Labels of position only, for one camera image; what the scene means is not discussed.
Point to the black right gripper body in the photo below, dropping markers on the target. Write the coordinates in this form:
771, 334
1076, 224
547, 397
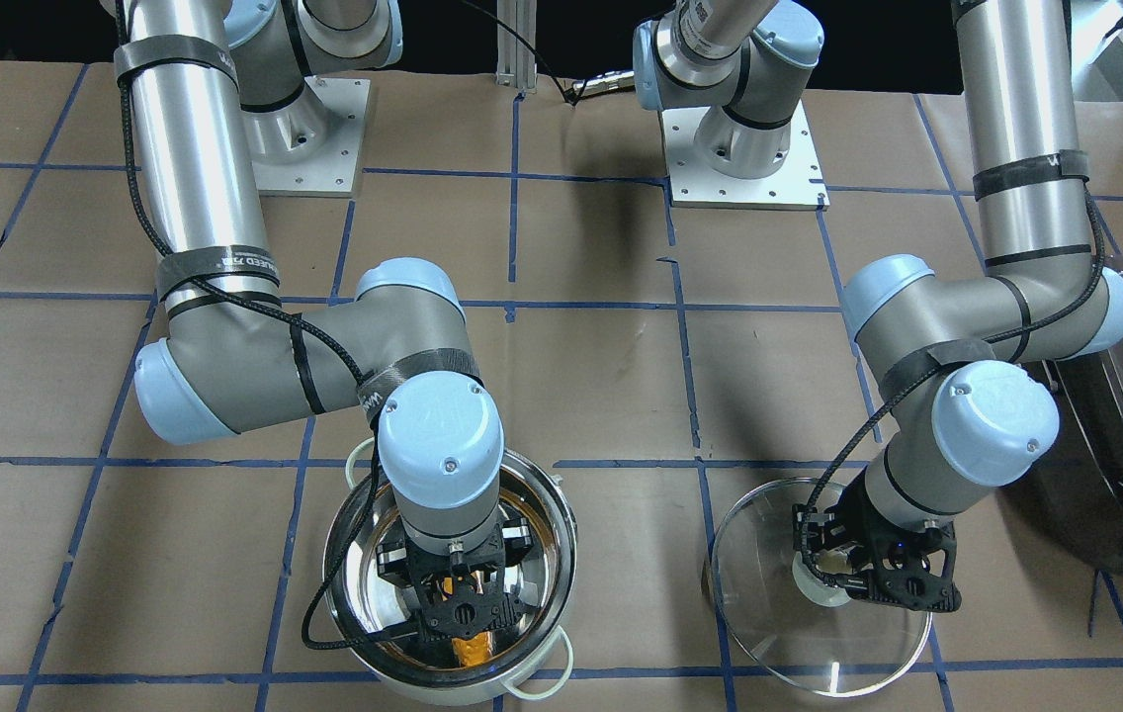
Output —
389, 563

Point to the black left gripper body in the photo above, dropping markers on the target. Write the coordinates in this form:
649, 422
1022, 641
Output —
849, 529

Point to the glass pot lid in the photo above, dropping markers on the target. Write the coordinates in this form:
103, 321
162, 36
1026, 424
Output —
809, 635

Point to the yellow toy corn cob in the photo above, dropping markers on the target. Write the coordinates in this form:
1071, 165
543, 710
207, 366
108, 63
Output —
475, 651

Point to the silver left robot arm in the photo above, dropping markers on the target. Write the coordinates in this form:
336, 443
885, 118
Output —
949, 354

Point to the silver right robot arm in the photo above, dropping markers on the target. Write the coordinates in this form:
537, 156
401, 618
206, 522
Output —
235, 361

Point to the pale green steel pot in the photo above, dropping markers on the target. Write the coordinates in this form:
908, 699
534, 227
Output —
371, 614

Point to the brown paper table cover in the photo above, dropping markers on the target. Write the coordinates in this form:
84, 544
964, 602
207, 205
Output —
661, 361

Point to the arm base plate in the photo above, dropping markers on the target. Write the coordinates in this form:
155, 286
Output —
311, 146
713, 162

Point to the aluminium frame post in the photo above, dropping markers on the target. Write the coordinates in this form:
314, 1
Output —
516, 64

